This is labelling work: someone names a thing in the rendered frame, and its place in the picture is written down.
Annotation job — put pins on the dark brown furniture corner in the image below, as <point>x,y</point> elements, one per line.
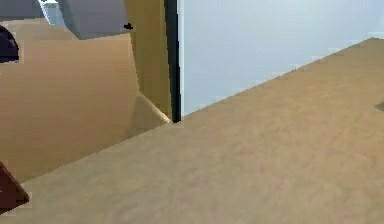
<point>9,193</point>

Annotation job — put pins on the tan room door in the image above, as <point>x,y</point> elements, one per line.
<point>151,60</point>

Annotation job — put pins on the dark purple round object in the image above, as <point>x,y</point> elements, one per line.
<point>7,46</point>

